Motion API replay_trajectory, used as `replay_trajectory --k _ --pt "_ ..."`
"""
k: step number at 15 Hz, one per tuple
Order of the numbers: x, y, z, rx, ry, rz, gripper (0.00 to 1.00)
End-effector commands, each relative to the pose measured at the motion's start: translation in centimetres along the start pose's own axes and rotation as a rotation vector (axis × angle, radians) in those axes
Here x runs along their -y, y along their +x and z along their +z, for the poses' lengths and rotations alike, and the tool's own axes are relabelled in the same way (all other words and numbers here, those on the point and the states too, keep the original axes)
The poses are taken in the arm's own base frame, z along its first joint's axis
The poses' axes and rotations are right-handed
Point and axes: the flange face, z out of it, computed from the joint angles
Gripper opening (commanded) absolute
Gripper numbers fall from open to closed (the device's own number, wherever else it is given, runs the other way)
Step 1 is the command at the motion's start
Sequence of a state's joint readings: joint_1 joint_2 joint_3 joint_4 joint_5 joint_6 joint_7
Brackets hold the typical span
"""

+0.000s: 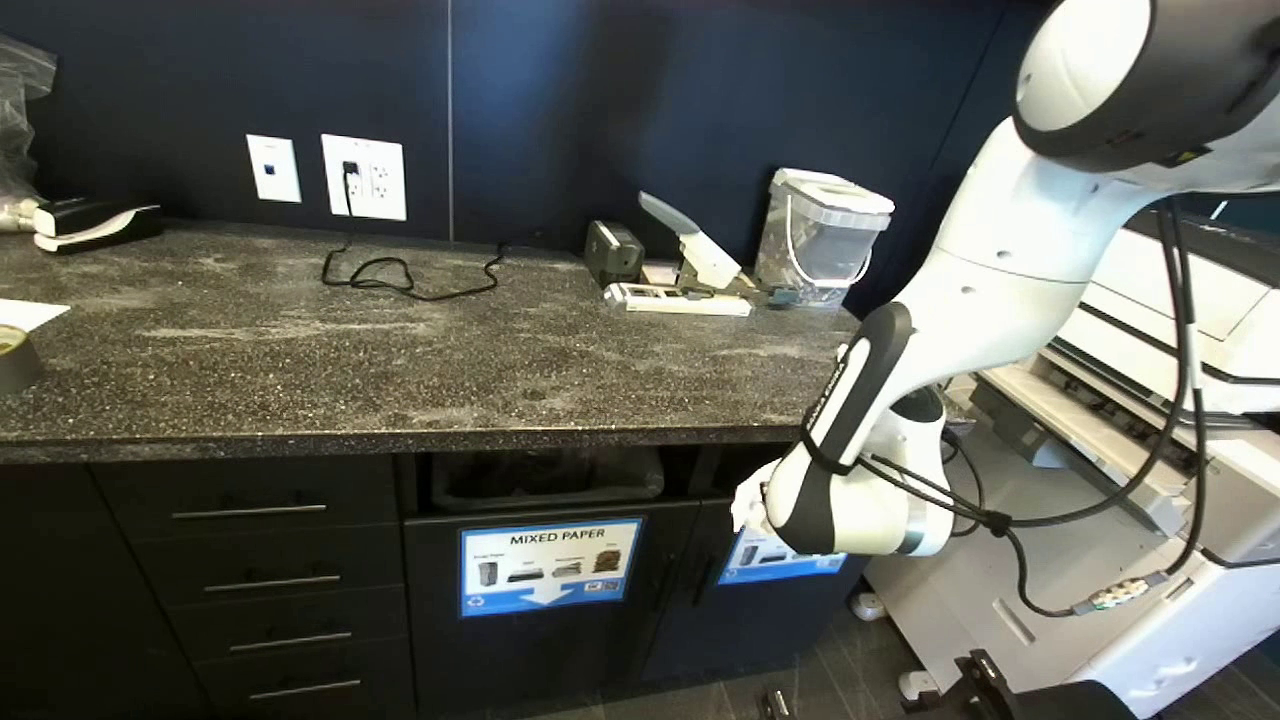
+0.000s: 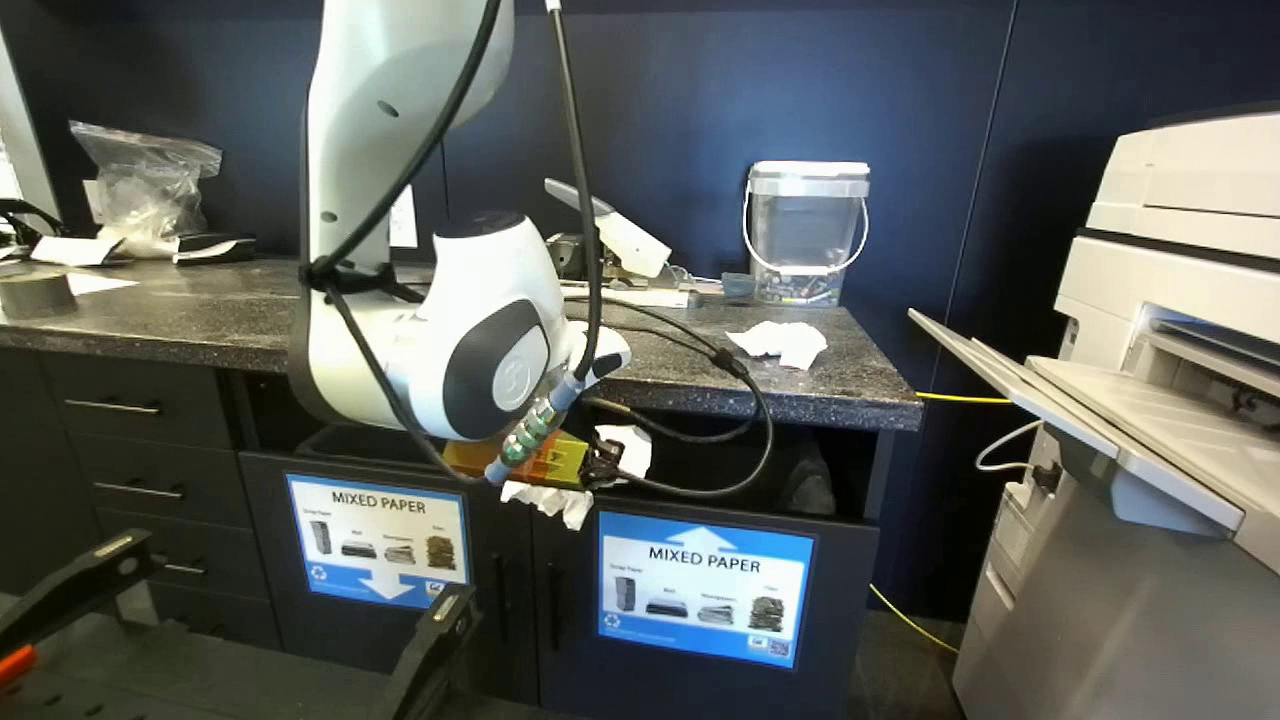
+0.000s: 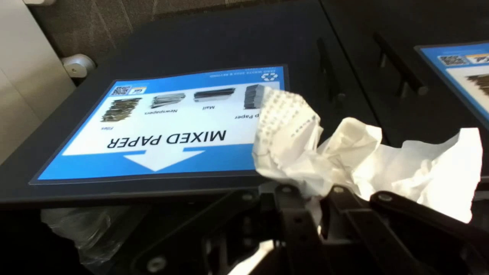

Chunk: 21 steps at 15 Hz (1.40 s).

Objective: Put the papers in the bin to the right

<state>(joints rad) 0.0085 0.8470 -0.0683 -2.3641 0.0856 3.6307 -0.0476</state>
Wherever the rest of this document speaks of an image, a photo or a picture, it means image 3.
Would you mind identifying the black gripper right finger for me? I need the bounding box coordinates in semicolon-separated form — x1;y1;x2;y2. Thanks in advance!
328;185;489;275

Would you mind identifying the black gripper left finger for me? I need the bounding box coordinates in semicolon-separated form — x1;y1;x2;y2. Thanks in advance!
129;185;328;275

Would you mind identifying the printed white paper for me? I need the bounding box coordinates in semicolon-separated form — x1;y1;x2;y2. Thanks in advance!
251;88;485;224

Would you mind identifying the clear bin liner bag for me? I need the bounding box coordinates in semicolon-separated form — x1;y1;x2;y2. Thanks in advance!
40;205;150;272

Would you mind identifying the black recycling bin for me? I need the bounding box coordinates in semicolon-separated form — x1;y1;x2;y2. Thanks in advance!
0;200;257;275

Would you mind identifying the mixed paper sign down arrow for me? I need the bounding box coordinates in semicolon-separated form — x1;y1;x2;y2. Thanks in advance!
415;41;489;130

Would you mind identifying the mixed paper sign up arrow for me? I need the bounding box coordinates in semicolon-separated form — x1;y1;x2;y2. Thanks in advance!
30;64;291;185

